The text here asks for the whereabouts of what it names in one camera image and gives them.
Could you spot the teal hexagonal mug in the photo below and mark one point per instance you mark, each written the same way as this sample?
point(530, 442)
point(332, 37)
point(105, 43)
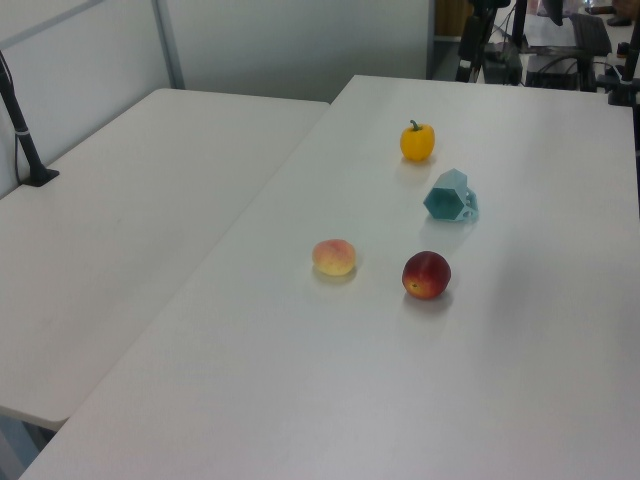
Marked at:
point(442, 202)

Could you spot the pale yellow-pink peach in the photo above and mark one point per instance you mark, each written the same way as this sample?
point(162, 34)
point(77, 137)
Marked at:
point(334, 257)

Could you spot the dark red apple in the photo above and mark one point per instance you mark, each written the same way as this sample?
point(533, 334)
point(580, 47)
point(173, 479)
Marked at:
point(426, 275)

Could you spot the yellow bell pepper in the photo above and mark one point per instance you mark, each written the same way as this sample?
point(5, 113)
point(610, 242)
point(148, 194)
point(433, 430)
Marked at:
point(417, 145)

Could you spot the dark electronic device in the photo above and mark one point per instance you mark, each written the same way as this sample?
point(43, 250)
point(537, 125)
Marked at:
point(502, 65)

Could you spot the black tripod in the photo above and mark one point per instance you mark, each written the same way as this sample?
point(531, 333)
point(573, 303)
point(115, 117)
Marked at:
point(470, 35)

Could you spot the black equipment box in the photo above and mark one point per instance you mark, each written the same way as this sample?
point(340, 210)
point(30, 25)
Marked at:
point(555, 75)

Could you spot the thin black stand pole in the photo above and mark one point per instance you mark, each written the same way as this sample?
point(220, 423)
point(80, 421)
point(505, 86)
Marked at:
point(519, 25)

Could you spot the black office chair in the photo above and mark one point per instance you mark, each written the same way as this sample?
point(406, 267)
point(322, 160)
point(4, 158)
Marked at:
point(592, 35)

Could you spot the grey partition frame post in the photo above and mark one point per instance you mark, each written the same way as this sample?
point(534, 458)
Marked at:
point(167, 45)

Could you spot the black camera pole with base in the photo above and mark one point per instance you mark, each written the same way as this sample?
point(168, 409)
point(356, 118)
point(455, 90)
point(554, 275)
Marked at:
point(27, 145)

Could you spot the black clamp post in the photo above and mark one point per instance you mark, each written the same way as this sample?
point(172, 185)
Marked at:
point(622, 90)

